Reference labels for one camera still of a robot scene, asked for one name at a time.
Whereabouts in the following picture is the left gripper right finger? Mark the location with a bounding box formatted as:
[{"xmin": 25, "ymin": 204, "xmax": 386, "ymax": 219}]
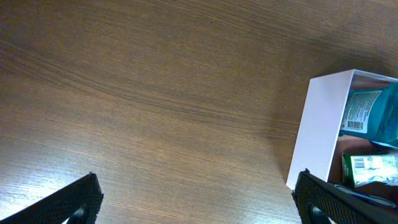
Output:
[{"xmin": 292, "ymin": 170, "xmax": 397, "ymax": 224}]

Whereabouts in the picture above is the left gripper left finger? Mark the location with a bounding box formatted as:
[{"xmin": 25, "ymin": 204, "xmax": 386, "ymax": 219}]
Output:
[{"xmin": 1, "ymin": 172, "xmax": 104, "ymax": 224}]

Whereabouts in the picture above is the green white soap packet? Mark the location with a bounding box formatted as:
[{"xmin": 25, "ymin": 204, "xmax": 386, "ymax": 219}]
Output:
[{"xmin": 342, "ymin": 153, "xmax": 397, "ymax": 188}]

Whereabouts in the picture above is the blue disposable razor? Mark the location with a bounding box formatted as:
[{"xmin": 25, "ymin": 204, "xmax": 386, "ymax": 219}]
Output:
[{"xmin": 333, "ymin": 184, "xmax": 397, "ymax": 209}]

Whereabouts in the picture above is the white cardboard box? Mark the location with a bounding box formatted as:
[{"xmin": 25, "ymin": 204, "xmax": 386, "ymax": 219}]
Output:
[{"xmin": 286, "ymin": 69, "xmax": 397, "ymax": 190}]

